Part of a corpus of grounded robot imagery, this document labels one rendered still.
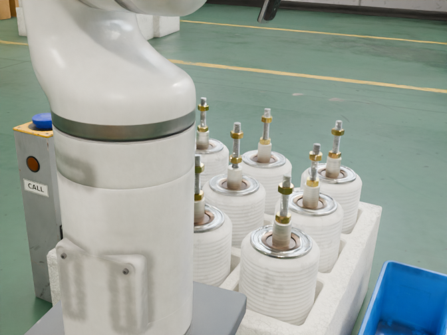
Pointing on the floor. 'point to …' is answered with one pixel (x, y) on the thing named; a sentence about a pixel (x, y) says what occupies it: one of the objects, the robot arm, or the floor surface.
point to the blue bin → (407, 302)
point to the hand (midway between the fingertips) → (238, 3)
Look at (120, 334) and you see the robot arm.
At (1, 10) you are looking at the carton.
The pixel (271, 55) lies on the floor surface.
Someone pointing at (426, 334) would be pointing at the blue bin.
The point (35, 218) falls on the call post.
